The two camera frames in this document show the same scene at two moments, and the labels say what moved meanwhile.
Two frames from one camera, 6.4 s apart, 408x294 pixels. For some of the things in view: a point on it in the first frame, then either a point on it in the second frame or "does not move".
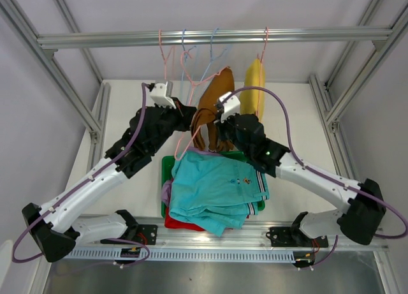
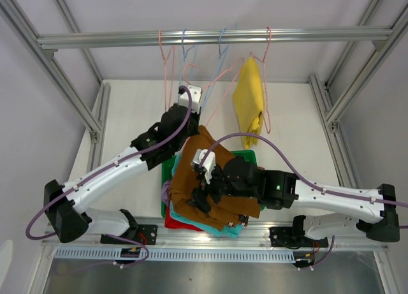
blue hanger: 211,58 to 220,58
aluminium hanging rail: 216,37 does not move
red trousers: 171,222 does not move
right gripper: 222,125 to 199,194
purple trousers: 167,186 does not move
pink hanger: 194,85 to 215,80
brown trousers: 206,113 to 186,176
